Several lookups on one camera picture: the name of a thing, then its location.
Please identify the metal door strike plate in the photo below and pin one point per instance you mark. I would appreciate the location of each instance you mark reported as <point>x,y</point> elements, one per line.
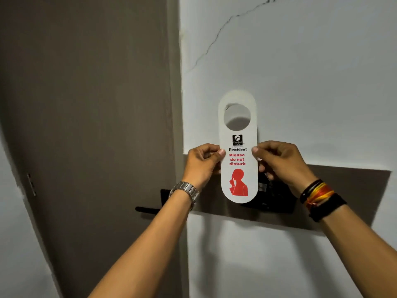
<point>31,184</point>

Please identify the brown wooden door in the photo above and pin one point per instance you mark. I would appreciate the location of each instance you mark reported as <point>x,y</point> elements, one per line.
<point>90,136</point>

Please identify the person's right hand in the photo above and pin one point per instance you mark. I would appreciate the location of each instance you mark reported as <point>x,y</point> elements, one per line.
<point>283,162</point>

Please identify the person's left hand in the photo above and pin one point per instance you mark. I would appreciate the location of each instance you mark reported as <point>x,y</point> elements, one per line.
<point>200,166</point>

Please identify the black wall card holder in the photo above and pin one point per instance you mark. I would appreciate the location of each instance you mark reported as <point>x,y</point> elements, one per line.
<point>273,195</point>

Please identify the person's left forearm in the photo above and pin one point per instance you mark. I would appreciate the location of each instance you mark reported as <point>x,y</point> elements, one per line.
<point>145,248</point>

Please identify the person's left thumb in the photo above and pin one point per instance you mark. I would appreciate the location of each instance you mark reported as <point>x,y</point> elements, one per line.
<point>217,157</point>

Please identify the thin black bangles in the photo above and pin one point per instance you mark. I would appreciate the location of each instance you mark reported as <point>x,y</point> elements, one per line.
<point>310,189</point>

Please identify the person's right thumb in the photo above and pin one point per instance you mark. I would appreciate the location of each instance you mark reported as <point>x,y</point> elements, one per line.
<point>260,153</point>

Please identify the black wristband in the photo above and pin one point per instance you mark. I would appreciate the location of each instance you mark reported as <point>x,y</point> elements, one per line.
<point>327,207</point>

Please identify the person's right forearm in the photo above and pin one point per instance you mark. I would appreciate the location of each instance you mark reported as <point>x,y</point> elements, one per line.
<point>356,248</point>

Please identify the white door hanger sign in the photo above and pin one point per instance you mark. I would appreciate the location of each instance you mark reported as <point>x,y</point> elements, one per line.
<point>238,152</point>

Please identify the silver metal wristwatch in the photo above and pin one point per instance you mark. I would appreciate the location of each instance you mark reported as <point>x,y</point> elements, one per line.
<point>186,189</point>

